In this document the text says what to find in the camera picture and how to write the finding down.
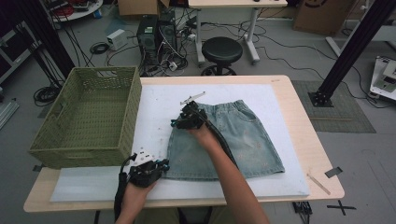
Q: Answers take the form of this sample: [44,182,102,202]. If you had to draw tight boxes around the black computer tower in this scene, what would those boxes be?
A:
[135,14,161,66]
[158,22,178,60]

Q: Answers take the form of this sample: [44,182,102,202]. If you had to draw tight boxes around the gripper black corrugated cable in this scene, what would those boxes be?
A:
[113,152,138,222]
[199,113,240,171]

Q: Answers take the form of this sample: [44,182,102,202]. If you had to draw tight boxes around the small black cable coil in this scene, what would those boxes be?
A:
[89,41,110,55]

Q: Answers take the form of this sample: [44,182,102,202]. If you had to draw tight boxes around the grey metal rack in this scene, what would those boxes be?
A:
[0,21,41,85]

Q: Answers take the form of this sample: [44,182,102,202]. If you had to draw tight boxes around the white equipment platform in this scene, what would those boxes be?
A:
[369,55,396,102]

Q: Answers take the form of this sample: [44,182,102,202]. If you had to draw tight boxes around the black tape piece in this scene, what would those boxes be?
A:
[324,166,344,179]

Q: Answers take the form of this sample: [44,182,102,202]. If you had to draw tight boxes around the right gripper black corrugated cable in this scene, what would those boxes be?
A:
[199,113,240,171]

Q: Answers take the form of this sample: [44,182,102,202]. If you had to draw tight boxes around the small white box device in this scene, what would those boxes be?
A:
[106,28,129,51]

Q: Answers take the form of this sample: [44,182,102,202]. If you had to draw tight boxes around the white foam mat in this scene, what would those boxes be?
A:
[49,83,311,203]

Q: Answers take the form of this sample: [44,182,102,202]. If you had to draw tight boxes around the black round stool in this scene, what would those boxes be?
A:
[200,36,244,77]

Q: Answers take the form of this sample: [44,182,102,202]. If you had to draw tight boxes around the green woven basket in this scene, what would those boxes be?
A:
[28,65,143,170]

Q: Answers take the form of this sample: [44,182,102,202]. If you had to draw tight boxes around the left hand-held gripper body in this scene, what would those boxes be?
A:
[127,150,163,189]

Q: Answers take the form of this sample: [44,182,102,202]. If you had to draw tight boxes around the left gripper black corrugated cable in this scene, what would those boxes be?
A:
[113,152,138,222]

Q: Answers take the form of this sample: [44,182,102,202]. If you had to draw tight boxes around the grey gridded floor mat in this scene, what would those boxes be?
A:
[290,79,377,134]

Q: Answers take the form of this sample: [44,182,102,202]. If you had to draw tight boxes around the round white table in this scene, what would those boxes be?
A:
[43,0,104,22]

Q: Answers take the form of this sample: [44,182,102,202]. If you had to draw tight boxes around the person's left hand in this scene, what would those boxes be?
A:
[120,181,157,217]

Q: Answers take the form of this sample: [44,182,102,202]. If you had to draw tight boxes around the light wooden table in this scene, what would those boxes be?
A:
[22,74,346,214]

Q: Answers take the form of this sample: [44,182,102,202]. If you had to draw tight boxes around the aluminium profile rail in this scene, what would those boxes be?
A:
[0,101,20,130]

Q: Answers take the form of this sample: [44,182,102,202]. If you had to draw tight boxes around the black cable bundle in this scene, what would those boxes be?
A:
[291,201,312,224]

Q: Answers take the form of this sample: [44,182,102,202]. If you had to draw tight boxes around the large cardboard box black print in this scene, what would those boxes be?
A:
[292,0,359,35]

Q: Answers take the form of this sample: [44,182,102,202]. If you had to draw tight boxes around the large black cable coil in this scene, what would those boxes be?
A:
[33,85,64,107]

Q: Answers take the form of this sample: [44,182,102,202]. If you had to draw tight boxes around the wooden desk white legs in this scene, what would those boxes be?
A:
[187,0,289,64]

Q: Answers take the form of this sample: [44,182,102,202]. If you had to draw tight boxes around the person's right hand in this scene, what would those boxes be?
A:
[186,121,221,153]

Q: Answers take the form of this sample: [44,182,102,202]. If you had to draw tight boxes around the thin wooden stick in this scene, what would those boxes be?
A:
[306,172,332,196]

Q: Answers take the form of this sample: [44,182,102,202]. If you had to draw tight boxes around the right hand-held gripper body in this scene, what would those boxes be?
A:
[178,91,208,131]

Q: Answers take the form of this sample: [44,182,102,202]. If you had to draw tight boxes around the black metal post with base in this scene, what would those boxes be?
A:
[307,0,396,108]

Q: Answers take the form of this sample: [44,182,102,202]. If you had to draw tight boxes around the light blue denim skirt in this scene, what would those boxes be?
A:
[162,99,286,182]

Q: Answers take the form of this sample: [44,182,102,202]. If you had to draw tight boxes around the plain cardboard box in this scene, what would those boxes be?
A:
[117,0,171,17]

